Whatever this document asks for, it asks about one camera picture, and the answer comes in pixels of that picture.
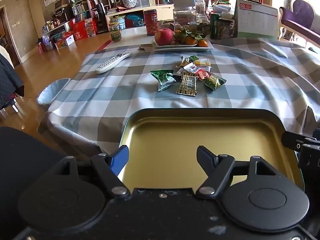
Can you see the white remote control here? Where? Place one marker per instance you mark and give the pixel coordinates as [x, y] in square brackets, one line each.
[113, 62]

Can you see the red tin can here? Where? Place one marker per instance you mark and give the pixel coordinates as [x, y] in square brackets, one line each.
[150, 22]

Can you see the purple pink bags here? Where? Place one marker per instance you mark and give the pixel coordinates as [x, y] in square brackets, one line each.
[44, 43]

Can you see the small jar green label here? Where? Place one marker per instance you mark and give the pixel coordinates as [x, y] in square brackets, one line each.
[115, 31]

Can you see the jar with brown contents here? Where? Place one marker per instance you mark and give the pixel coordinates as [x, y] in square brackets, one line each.
[201, 7]

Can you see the checkered tablecloth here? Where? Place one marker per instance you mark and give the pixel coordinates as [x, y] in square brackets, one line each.
[125, 92]

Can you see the large green snack packet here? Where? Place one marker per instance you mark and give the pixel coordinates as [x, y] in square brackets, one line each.
[162, 78]

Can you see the green can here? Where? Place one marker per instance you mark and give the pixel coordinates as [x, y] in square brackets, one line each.
[214, 26]

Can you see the yellow and white snack packet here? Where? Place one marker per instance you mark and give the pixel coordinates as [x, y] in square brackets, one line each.
[203, 61]

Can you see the purple upholstered chair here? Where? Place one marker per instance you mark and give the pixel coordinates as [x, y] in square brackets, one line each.
[300, 17]

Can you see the oranges with leaves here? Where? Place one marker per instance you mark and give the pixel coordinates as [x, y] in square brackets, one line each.
[190, 33]

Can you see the large clear glass jar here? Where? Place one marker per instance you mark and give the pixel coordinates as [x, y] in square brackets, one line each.
[185, 17]

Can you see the silver foil plate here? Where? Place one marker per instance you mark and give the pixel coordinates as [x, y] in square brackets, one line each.
[51, 91]

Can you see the white rectangular plate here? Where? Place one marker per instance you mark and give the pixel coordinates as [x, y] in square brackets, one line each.
[182, 47]

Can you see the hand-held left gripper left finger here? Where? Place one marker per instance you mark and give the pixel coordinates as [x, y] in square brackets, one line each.
[120, 160]

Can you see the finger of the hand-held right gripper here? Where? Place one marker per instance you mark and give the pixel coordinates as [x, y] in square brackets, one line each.
[295, 141]

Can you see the dark snack bag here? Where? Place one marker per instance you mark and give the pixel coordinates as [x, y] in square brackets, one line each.
[226, 28]

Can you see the small green leaf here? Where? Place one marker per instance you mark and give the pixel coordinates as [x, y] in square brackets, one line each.
[143, 48]

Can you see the red and white snack packet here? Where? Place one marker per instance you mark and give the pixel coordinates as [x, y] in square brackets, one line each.
[192, 68]

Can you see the green pea snack packet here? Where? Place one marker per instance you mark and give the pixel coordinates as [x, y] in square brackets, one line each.
[213, 81]

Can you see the dark upright appliance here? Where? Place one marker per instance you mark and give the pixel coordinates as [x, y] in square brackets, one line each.
[100, 12]

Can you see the red gift box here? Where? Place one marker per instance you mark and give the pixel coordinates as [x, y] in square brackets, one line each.
[91, 27]
[80, 32]

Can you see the gold tin tray green rim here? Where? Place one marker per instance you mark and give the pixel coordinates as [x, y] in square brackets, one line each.
[175, 142]

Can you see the wooden door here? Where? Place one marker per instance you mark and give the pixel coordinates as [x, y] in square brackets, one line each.
[7, 35]

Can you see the brown patterned snack packet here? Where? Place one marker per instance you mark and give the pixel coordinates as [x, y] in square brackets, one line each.
[187, 85]

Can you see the person's dark clothing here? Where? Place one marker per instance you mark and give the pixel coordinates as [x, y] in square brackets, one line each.
[20, 155]

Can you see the bookshelf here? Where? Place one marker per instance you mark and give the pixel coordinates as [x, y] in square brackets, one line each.
[82, 7]

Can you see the patterned flat box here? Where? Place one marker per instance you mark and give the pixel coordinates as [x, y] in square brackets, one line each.
[60, 43]

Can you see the dark quilted jacket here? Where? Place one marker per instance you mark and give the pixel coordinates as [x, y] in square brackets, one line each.
[7, 80]

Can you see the desk calendar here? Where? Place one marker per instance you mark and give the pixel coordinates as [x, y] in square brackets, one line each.
[256, 21]

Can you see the silver snack packet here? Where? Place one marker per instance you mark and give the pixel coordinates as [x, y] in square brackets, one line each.
[185, 60]

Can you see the grey blue pouch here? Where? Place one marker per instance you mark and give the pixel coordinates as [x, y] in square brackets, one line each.
[183, 0]

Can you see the orange tangerine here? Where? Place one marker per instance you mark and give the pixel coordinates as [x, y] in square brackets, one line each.
[191, 40]
[203, 43]

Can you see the red apple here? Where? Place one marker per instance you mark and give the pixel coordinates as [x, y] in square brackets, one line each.
[163, 36]

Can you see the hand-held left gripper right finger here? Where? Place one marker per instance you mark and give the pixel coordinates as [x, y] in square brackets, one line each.
[207, 158]

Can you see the teal plastic container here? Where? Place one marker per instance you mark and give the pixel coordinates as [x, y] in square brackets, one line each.
[133, 20]

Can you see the small white red box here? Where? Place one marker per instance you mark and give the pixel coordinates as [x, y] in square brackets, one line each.
[70, 39]

